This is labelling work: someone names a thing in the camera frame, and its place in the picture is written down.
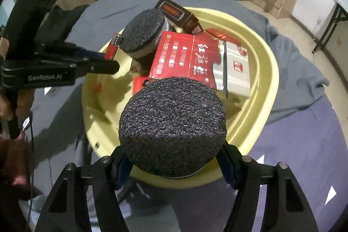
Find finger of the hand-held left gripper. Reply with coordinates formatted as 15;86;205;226
75;58;120;77
73;48;108;61

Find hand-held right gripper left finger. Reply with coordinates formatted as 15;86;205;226
35;145;136;232

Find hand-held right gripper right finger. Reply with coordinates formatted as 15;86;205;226
216;144;318;232

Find red lighter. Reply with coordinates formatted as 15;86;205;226
105;32;123;61

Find small red cigarette pack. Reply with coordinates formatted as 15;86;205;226
132;77;151;97

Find black foam cylinder pale end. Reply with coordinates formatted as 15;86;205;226
120;8;170;60

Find black foam cylinder grey band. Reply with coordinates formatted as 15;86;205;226
119;77;227;178

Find red silver cigarette carton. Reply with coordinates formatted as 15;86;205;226
148;32;251;98

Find dark brown cigarette pack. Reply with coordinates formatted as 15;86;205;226
154;0;203;35

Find yellow plastic basin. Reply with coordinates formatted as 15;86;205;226
82;6;280;189

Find red gold cigarette pack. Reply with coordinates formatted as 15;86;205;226
202;28;242;48

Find person's left hand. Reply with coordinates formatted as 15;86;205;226
0;88;35;137

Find black cloth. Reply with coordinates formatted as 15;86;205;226
45;4;90;43

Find grey blanket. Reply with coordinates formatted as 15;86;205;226
24;0;330;194

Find black folding table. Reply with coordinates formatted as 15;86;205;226
311;0;348;67

